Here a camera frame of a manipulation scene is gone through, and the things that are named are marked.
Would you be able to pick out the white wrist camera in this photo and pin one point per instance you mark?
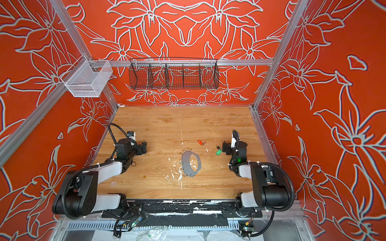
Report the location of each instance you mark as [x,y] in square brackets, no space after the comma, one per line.
[131,135]
[235,139]

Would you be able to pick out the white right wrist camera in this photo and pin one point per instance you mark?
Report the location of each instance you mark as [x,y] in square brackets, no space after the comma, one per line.
[235,139]

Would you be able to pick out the black wire wall basket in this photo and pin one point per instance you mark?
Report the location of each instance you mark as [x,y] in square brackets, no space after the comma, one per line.
[176,74]

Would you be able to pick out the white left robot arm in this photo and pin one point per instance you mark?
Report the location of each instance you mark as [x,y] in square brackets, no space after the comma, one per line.
[78,195]

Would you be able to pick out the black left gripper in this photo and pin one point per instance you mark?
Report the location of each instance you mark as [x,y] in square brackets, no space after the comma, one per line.
[139,147]

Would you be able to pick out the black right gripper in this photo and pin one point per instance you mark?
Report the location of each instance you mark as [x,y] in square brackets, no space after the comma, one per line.
[227,147]

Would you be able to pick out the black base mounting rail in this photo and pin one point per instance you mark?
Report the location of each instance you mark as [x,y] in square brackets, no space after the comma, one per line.
[185,213]

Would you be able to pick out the green key tag with key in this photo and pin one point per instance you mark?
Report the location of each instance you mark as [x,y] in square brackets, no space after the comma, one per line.
[219,150]

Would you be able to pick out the red key tag with key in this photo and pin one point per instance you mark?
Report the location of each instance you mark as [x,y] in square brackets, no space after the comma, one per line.
[201,142]

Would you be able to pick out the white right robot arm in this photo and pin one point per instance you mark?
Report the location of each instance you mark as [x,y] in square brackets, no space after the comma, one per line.
[272,188]

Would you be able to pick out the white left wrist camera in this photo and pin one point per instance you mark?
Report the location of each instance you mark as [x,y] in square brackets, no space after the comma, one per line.
[131,135]

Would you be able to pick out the white wire wall basket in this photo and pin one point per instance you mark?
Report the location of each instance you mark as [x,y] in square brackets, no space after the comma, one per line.
[82,79]

